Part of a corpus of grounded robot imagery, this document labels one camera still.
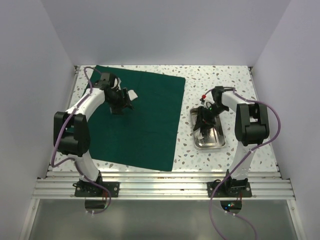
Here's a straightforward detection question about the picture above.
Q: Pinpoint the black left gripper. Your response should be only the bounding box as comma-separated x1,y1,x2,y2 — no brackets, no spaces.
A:
106,87,134,115

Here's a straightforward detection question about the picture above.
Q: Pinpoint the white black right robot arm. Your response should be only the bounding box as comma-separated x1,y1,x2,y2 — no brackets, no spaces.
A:
193,86,270,197

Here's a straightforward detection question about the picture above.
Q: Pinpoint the white gauze square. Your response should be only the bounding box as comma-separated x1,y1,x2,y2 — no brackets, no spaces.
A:
128,89,138,101

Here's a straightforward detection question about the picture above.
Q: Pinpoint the steel instrument tray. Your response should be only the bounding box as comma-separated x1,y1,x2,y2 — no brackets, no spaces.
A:
189,108,226,151

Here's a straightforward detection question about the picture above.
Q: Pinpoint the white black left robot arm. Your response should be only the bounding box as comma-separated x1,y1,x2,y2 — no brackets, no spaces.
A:
50,86,138,197

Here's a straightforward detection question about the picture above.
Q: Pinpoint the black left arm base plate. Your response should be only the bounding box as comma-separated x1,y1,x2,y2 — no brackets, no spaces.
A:
72,181,120,198

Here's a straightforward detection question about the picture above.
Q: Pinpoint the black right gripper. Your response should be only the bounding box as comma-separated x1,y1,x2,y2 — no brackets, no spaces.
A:
194,103,229,133

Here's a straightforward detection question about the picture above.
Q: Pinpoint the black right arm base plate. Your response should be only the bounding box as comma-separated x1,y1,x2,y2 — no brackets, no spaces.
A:
206,181,253,198

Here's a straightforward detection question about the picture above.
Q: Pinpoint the green surgical cloth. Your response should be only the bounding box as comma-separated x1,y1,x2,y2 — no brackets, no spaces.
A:
88,65,186,172

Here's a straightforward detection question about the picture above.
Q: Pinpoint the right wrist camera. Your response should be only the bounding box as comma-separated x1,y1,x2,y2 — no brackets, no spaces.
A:
200,94,214,109

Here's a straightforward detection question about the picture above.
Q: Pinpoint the white bow-shaped gauze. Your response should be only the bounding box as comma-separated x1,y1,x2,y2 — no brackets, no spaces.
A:
196,132,204,141

